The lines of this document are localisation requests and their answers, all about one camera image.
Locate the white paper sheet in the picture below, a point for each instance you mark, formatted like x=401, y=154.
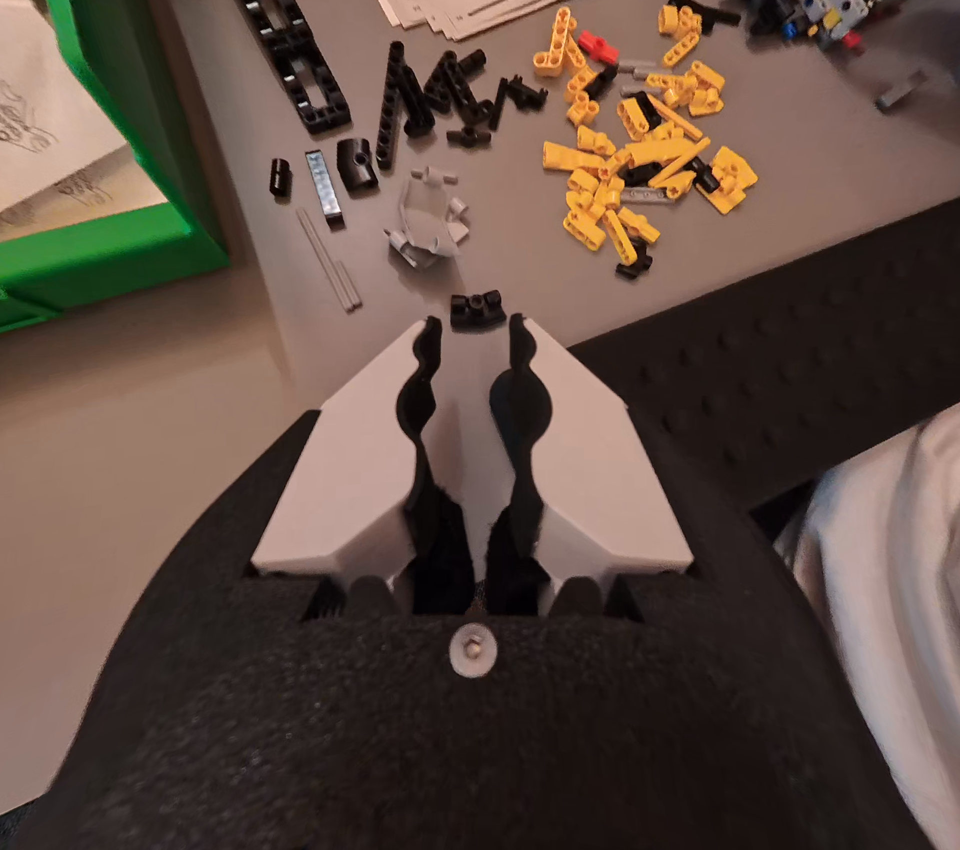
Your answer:
x=52, y=115

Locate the grey lego axle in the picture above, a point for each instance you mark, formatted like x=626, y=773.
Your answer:
x=322, y=258
x=349, y=286

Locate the dark shiny lego tile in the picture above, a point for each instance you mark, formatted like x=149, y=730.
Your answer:
x=325, y=190

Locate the thin black lego connector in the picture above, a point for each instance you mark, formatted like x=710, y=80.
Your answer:
x=469, y=136

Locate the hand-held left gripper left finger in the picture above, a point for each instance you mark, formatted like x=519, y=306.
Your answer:
x=337, y=490

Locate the black pronged lego piece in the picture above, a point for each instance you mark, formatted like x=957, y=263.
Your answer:
x=529, y=93

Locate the black angled lego piece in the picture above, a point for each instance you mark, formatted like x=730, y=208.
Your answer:
x=416, y=104

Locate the black perforated pad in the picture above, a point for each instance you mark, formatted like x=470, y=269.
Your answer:
x=787, y=355

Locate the green plastic bin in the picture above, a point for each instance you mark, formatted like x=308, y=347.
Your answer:
x=120, y=250

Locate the small black lego bush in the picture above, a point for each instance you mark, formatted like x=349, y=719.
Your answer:
x=280, y=177

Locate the red lego connector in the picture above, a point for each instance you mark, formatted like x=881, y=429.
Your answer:
x=598, y=46

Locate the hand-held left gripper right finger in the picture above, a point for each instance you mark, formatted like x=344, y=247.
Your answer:
x=607, y=490

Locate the grey lego piece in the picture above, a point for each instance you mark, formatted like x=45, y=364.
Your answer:
x=898, y=91

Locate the grey lego connector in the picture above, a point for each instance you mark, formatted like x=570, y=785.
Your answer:
x=401, y=244
x=459, y=220

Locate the black curved lego barrel piece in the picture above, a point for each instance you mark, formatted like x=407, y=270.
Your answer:
x=356, y=164

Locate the black lego cylinder connector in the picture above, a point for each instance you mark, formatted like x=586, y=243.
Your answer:
x=472, y=61

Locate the pile of yellow black lego pieces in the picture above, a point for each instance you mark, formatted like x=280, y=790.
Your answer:
x=645, y=145

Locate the grey lego panel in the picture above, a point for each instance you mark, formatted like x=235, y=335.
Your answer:
x=427, y=220

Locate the black lego axle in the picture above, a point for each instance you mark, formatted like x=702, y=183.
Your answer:
x=500, y=104

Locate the long black lego beam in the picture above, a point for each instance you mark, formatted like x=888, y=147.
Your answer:
x=388, y=108

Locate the black double hole lego connector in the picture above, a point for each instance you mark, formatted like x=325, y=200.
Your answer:
x=476, y=310

